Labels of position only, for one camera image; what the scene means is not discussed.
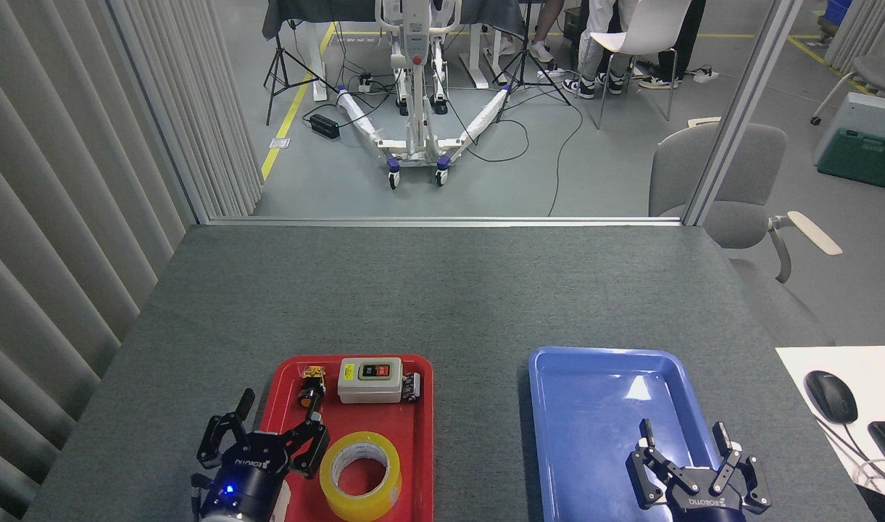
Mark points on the yellow tape roll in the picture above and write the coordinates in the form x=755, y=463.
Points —
x=341, y=500

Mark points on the small black terminal block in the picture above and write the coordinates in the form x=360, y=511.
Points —
x=411, y=386

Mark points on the grey chair on castors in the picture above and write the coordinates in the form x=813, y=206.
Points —
x=881, y=72

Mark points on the grey white box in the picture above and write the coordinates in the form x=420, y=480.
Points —
x=873, y=112

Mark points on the silver frame post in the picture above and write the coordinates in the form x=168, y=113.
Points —
x=159, y=116
x=746, y=101

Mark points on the grey office chair with armrest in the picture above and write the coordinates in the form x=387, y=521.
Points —
x=746, y=167

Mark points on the black computer mouse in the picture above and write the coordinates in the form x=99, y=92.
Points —
x=831, y=395

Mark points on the silver frame rail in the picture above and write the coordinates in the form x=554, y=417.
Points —
x=442, y=221

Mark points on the standing person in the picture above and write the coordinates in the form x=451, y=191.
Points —
x=685, y=43

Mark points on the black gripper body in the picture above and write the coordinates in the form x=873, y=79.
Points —
x=707, y=504
x=243, y=489

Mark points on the yellow black push button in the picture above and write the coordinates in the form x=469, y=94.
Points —
x=310, y=395

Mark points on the white plastic chair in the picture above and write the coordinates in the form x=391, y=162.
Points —
x=649, y=29

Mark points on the black tripod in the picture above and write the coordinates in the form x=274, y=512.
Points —
x=279, y=65
x=525, y=65

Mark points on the red plastic tray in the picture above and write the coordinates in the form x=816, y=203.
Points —
x=370, y=417

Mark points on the white side desk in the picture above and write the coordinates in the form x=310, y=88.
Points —
x=877, y=377

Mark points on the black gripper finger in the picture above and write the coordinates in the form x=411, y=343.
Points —
x=313, y=453
x=649, y=475
x=221, y=438
x=754, y=482

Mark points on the grey vertical blinds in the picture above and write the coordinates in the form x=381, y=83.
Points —
x=65, y=181

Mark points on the blue plastic tray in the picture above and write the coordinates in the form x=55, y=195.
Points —
x=594, y=435

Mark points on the seated person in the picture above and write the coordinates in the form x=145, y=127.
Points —
x=601, y=29

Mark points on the white power strip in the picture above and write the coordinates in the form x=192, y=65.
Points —
x=705, y=74

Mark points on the black power adapter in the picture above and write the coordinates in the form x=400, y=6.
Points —
x=325, y=126

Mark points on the grey switch box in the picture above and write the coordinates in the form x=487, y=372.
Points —
x=370, y=388

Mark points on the green plastic case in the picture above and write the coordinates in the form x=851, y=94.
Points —
x=862, y=159

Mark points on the table with dark cloth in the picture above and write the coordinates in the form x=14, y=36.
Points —
x=319, y=11

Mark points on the white stand on wheels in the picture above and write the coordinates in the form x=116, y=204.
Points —
x=417, y=87

